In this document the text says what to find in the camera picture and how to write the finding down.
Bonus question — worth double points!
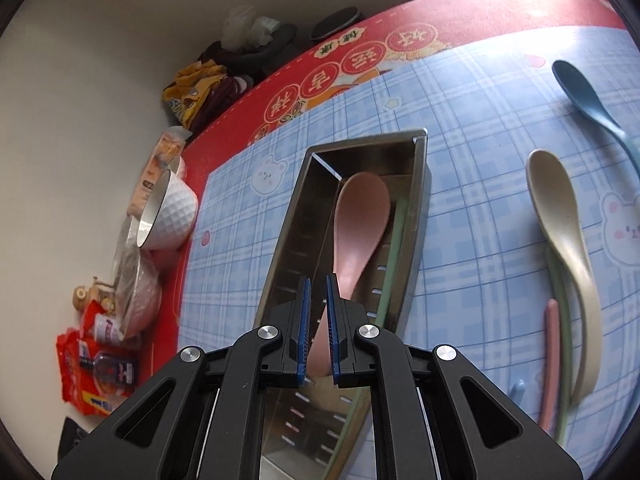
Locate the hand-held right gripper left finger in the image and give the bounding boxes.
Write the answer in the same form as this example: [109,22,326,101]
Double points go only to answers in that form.
[50,276,313,480]

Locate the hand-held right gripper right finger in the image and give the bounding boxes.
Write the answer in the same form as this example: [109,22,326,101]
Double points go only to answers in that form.
[325,274,598,480]

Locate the stainless steel utensil box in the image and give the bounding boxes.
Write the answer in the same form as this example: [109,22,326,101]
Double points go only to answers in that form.
[252,128,431,480]

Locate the pink spoon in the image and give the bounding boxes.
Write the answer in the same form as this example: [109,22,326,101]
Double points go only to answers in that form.
[306,172,391,378]

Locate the pink chopstick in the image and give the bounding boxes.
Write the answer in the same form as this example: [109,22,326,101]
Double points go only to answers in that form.
[537,298,560,427]

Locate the beige spoon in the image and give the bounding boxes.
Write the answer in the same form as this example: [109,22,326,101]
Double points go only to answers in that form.
[526,149,601,403]

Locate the blue spoon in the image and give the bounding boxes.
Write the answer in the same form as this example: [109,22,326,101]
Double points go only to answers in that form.
[552,60,640,171]

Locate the pink chopsticks in tray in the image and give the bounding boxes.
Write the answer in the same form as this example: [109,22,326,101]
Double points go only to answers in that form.
[327,197,409,480]

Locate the blue plaid table mat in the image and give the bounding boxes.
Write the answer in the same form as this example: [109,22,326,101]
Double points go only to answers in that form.
[177,42,640,461]

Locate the white textured bowl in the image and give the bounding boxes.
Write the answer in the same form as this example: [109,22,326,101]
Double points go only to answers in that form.
[136,169,199,251]

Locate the small glass bottle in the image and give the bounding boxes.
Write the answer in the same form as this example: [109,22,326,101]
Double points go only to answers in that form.
[79,352,137,387]

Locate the red and white packet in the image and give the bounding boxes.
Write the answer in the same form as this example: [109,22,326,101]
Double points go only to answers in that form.
[81,300,127,347]

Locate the wooden toy figure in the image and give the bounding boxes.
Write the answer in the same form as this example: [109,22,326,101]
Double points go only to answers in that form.
[72,275,120,317]

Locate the orange tissue pack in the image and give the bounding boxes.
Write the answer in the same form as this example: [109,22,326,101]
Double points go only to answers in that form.
[127,131,187,217]

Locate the green chopstick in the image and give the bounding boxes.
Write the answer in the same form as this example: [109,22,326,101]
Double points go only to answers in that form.
[544,247,574,447]

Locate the red snack packet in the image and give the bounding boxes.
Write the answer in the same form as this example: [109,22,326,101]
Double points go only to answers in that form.
[56,327,137,417]

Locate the black pouch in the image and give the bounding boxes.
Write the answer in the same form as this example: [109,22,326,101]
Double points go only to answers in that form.
[59,417,92,458]

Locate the yellow clothing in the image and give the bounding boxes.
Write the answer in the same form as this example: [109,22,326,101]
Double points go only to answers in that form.
[162,60,227,128]

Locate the dark clothing pile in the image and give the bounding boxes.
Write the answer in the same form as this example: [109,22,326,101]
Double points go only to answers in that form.
[192,22,298,131]

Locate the white plastic bag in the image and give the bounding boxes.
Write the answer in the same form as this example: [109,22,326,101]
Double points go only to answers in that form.
[221,6,277,52]

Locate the red printed tablecloth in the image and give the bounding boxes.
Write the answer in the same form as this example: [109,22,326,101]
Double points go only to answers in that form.
[132,0,632,391]

